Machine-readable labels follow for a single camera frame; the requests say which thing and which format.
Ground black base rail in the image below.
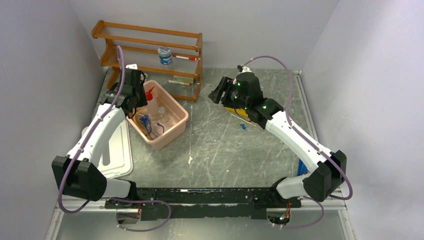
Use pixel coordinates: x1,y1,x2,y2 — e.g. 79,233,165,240
104,185,302,221

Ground amber rubber tubing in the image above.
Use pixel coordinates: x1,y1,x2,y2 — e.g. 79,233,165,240
137,114,155,140

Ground blue tool by wall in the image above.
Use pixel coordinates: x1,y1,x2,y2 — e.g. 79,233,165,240
297,159,308,176

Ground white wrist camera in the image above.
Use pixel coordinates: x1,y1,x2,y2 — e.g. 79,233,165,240
237,65,252,74
125,64,138,70

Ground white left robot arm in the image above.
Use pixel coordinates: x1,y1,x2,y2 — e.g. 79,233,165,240
51,68,147,208

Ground green small box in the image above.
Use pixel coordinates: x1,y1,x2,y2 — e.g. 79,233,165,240
173,75,195,84

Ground orange white marker pen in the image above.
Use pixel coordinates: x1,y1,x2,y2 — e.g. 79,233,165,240
168,80,191,86

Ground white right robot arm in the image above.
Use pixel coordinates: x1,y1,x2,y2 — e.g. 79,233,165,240
208,72,347,207

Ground yellow test tube rack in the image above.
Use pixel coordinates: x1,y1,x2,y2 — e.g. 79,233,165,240
225,107,251,122

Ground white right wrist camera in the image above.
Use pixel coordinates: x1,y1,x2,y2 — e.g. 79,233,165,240
237,65,252,74

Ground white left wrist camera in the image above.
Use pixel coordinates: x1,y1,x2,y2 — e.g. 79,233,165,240
125,64,138,70

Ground blue white jar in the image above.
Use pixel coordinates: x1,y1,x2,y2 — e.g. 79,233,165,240
157,46,173,65

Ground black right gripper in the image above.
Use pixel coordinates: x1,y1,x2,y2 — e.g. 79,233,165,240
208,76,250,111

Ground pink plastic tub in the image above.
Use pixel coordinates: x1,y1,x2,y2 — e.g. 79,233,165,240
127,80,189,150

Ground wooden shelf rack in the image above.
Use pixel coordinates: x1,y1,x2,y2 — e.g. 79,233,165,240
91,20,203,102

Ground white tub lid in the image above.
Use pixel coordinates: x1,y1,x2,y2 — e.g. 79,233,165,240
78,120,134,179

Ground red white marker pen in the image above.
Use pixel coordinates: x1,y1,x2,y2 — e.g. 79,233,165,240
174,55,198,62

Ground red cap squeeze bottle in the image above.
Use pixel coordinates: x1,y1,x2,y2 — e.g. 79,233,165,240
145,86,159,118

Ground blue safety glasses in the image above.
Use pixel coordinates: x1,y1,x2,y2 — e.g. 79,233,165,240
148,115,165,138

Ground small glass jar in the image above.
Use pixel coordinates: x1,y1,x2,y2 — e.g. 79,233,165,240
158,106,170,124

